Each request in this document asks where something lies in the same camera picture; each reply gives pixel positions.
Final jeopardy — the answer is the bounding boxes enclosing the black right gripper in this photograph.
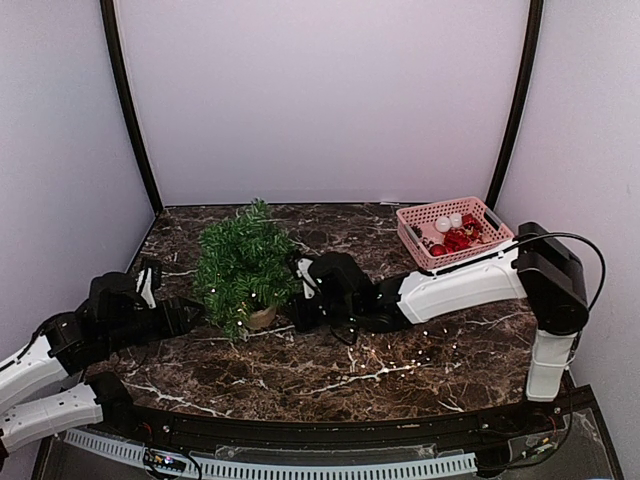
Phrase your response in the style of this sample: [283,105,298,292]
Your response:
[279,291,358,333]

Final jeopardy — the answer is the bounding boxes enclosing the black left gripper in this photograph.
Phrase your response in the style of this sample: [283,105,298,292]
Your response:
[103,296,205,354]

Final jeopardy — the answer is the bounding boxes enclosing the white fairy light string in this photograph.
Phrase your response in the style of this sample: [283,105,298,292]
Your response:
[205,280,471,371]

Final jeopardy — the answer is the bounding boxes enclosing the small green christmas tree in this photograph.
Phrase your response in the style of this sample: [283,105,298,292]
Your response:
[193,199,300,340]

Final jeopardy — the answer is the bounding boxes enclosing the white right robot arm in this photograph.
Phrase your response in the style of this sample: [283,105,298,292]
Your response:
[287,222,595,434]

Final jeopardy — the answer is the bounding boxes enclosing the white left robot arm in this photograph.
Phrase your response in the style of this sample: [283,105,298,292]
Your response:
[1,269,205,458]

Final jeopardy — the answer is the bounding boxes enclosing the pink plastic basket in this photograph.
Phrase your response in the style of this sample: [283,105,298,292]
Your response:
[396,197,514,270]

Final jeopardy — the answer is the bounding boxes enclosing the white ball ornament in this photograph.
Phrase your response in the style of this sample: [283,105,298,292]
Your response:
[434,213,463,233]

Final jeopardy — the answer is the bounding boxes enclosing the red ornaments in basket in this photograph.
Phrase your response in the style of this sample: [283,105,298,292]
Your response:
[428,213,484,257]

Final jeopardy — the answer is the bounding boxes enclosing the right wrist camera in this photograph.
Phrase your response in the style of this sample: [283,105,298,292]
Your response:
[293,257,320,300]

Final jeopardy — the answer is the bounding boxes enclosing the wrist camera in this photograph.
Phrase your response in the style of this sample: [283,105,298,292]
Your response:
[136,259,162,309]
[293,257,320,300]

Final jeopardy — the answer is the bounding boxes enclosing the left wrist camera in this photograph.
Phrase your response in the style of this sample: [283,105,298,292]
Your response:
[136,259,162,309]

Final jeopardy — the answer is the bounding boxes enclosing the white perforated cable tray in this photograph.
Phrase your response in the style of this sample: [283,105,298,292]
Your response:
[64,429,478,480]

